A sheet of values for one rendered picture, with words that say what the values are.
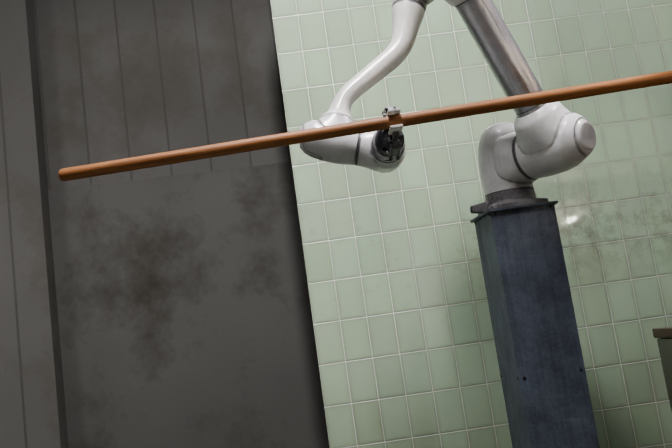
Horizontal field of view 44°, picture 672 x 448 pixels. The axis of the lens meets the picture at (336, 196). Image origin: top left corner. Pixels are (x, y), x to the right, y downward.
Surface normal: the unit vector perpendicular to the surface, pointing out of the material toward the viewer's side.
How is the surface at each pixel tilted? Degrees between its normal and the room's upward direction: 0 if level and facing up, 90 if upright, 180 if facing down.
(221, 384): 90
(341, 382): 90
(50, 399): 90
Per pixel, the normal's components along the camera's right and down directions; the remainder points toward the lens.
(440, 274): 0.01, -0.18
